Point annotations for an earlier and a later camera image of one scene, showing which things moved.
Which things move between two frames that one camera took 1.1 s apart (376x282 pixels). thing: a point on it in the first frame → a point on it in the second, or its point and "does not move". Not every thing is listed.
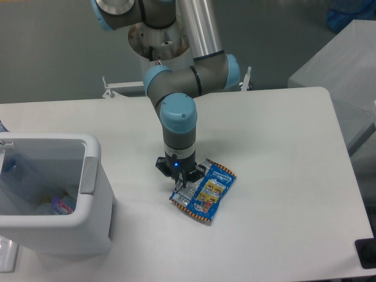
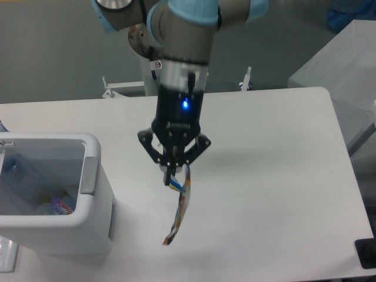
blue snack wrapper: x=204 y=196 → x=184 y=192
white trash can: x=56 y=197 does not move
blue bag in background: x=342 y=12 does not move
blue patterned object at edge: x=3 y=128 does not move
